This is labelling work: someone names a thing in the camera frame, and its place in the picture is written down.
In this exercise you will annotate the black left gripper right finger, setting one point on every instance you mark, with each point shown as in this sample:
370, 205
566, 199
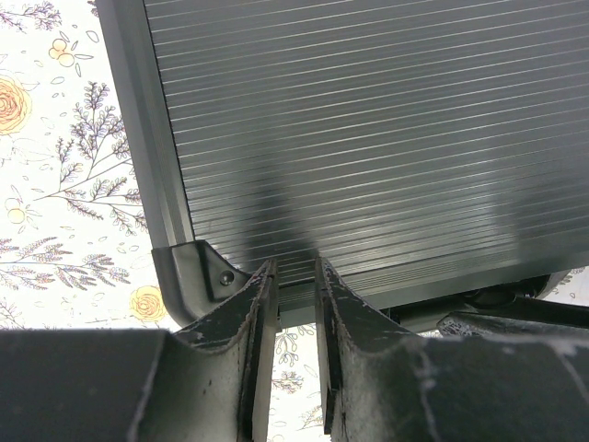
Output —
383, 382

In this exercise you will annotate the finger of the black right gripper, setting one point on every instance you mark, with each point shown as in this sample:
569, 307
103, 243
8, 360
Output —
506, 320

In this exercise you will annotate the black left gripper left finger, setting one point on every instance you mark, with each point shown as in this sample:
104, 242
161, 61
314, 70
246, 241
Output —
210, 381

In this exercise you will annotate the black poker set case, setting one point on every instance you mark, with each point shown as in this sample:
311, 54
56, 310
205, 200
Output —
434, 152

